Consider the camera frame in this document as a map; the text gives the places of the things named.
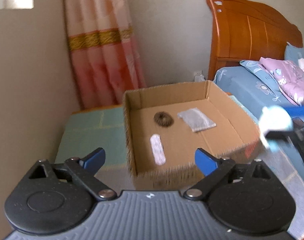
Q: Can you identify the white oblong pad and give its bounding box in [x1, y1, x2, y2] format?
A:
[150, 134, 166, 166]

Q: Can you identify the white and light blue cloth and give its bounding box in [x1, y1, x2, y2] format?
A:
[258, 105, 293, 153]

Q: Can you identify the purple floral pillow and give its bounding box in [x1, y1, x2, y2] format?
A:
[257, 57, 304, 105]

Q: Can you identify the wooden bed headboard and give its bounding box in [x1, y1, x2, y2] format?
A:
[206, 0, 304, 81]

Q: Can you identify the cardboard box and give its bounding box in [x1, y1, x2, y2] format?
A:
[122, 80, 265, 189]

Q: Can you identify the plain blue pillow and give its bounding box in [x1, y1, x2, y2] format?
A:
[284, 42, 304, 62]

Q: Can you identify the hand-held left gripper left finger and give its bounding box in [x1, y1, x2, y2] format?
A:
[19, 147, 117, 202]

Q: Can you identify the blue floral pillow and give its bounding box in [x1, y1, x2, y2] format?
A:
[239, 60, 280, 82]

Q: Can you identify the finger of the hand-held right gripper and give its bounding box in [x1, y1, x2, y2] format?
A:
[285, 105, 304, 118]
[265, 129, 296, 141]

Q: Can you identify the pink floral curtain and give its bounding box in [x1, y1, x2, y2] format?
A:
[63, 0, 147, 110]

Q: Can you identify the grey mesh pouch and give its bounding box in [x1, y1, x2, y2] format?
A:
[177, 107, 216, 133]

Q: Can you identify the blue floral bed sheet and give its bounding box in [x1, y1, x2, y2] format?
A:
[214, 66, 304, 173]

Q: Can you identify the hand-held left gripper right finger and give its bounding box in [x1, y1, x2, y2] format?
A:
[183, 148, 284, 202]

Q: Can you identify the brown hair scrunchie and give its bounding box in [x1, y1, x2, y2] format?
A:
[154, 112, 175, 128]

